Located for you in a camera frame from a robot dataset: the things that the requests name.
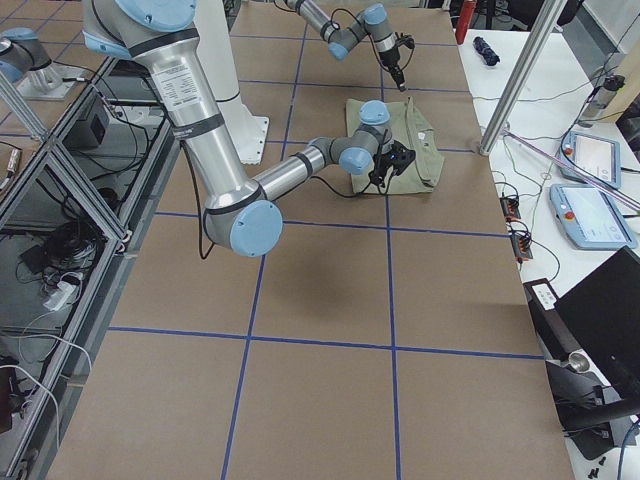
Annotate aluminium frame post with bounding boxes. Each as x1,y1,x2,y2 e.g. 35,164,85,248
478,0,566,156

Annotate black water bottle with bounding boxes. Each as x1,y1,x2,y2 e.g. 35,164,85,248
578,74,625,128

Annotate white power strip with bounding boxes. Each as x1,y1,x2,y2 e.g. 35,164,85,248
43,280,79,311

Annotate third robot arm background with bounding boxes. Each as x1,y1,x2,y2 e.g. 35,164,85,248
1,27,52,83

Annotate olive green t-shirt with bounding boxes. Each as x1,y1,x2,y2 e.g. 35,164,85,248
338,97,444,195

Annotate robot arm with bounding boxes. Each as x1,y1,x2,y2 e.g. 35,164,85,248
83,1,416,257
284,0,415,92

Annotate red fire extinguisher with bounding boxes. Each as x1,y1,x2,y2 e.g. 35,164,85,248
455,0,476,45

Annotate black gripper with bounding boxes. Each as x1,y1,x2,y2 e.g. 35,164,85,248
368,142,416,188
375,32,415,92

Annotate brown paper table cover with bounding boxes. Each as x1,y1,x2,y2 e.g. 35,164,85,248
48,9,573,479

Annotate orange black connector module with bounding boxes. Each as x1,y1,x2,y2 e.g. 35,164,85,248
499,196,521,221

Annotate black laptop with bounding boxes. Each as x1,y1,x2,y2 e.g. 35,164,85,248
555,247,639,398

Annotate far teach pendant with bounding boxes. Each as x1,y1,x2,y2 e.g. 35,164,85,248
558,131,621,189

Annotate dark folded cloth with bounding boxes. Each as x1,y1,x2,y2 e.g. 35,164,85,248
472,36,500,67

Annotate near teach pendant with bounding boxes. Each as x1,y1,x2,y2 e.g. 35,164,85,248
549,184,638,251

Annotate teach pendant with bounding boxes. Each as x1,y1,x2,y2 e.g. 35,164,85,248
549,184,638,251
558,131,621,189

